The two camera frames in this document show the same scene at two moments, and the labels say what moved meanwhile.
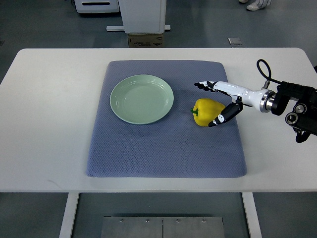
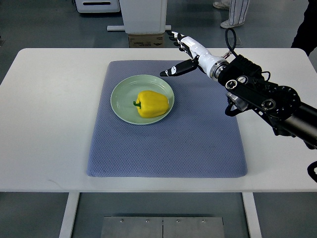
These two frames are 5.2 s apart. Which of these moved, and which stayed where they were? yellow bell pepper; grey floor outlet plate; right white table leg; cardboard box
Moved: yellow bell pepper
Stayed: grey floor outlet plate; right white table leg; cardboard box
